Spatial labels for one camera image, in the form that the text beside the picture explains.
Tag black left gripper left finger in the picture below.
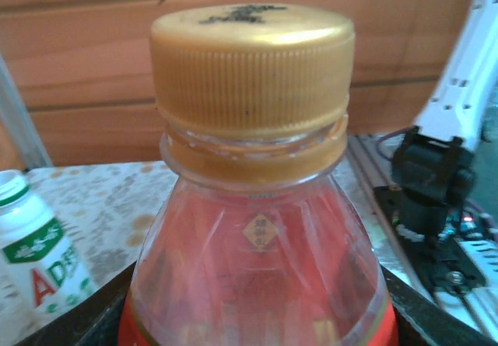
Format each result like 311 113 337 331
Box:
21 260 137 346

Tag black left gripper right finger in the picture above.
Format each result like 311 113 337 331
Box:
379 264 498 346

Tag white AD milk bottle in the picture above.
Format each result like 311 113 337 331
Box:
0 169 99 326

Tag clear bottle with red label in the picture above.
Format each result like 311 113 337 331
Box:
116 120 400 346

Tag gold ribbed bottle cap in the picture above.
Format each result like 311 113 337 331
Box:
149 2 356 139

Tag floral patterned tablecloth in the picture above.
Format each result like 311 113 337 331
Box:
0 161 390 346

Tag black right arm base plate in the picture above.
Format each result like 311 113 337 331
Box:
372 184 490 296

